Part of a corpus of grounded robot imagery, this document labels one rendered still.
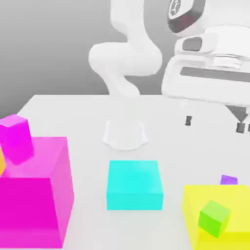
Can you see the small magenta cube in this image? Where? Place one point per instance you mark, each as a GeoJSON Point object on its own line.
{"type": "Point", "coordinates": [15, 140]}

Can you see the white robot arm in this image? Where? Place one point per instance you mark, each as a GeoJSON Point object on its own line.
{"type": "Point", "coordinates": [127, 58]}

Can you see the large cyan box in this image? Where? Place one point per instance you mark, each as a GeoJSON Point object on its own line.
{"type": "Point", "coordinates": [134, 185]}

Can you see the small purple cube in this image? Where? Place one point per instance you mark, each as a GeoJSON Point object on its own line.
{"type": "Point", "coordinates": [228, 180]}

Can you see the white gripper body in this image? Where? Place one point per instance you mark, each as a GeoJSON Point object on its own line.
{"type": "Point", "coordinates": [205, 87]}

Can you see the large yellow box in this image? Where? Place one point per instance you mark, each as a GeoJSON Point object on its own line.
{"type": "Point", "coordinates": [240, 205]}

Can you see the small green cube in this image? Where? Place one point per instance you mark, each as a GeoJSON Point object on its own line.
{"type": "Point", "coordinates": [213, 218]}

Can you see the small orange cube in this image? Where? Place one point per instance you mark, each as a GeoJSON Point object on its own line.
{"type": "Point", "coordinates": [2, 162]}

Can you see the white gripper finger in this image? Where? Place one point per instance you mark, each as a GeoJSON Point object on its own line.
{"type": "Point", "coordinates": [188, 120]}
{"type": "Point", "coordinates": [240, 128]}

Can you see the large magenta box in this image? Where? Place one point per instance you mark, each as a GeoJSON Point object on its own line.
{"type": "Point", "coordinates": [29, 211]}

